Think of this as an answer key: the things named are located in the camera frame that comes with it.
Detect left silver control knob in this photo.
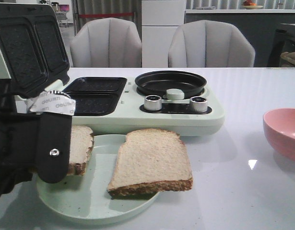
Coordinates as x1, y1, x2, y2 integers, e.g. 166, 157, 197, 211
143, 95, 162, 111

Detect right grey upholstered chair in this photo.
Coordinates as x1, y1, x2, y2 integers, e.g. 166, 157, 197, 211
168, 20, 256, 68

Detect mint green plate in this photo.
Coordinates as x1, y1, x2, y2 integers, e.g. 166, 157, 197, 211
36, 134, 159, 225

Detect grey upholstered chair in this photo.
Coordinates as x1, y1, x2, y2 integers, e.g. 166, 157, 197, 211
70, 18, 142, 68
168, 20, 256, 68

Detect white refrigerator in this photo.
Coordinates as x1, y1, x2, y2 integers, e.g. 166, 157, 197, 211
142, 0, 186, 68

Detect mint green breakfast maker base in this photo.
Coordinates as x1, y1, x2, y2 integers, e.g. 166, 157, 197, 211
15, 76, 225, 137

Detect pink bowl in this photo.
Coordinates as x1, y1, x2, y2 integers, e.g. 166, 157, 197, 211
263, 108, 295, 161

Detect dark grey sideboard counter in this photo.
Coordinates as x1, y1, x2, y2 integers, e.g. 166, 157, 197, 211
185, 9, 295, 67

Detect breakfast maker hinged lid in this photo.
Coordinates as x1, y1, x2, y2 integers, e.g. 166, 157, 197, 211
0, 3, 70, 98

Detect left grey upholstered chair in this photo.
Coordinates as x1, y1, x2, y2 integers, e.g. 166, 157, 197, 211
70, 18, 142, 68

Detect silver control knob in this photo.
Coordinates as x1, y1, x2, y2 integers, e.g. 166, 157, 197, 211
143, 95, 162, 111
189, 96, 208, 113

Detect fruit bowl on counter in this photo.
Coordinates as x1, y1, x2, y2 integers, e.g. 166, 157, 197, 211
241, 0, 263, 10

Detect right silver control knob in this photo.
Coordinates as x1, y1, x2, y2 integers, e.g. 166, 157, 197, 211
189, 96, 208, 113

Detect black round frying pan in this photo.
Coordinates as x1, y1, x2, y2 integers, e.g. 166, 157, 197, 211
135, 70, 207, 98

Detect beige cushion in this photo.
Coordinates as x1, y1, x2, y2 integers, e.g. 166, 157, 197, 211
281, 52, 295, 67

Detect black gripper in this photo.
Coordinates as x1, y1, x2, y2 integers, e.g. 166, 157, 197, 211
0, 79, 72, 197

